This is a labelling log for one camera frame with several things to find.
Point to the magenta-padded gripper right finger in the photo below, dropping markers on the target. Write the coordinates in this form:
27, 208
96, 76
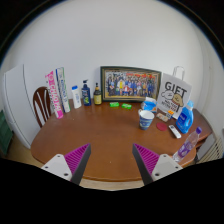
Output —
156, 165

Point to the white remote control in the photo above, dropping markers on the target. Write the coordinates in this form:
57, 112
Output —
174, 131

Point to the brown wooden chair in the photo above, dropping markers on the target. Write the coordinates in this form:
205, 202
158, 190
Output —
39, 100

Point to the amber pump bottle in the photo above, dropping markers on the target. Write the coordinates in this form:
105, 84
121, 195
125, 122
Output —
97, 96

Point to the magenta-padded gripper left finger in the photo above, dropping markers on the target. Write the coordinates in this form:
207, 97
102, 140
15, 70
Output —
66, 165

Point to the clear purple-capped water bottle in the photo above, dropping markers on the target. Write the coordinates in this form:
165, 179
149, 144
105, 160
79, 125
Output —
186, 146

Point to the blue tissue pack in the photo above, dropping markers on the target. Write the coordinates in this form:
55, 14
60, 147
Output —
149, 105

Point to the blue detergent bottle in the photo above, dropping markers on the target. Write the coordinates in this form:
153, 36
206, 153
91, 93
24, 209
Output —
184, 120

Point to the blue patterned paper cup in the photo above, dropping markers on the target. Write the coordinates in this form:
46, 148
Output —
146, 120

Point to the white printed paper bag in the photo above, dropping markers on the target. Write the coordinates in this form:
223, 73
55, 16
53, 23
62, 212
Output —
175, 91

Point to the small patterned pouch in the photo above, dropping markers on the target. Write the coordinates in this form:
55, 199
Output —
162, 117

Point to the framed group picture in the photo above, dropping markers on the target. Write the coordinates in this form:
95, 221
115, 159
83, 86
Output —
130, 83

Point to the white radiator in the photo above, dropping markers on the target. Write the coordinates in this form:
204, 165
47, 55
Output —
213, 150

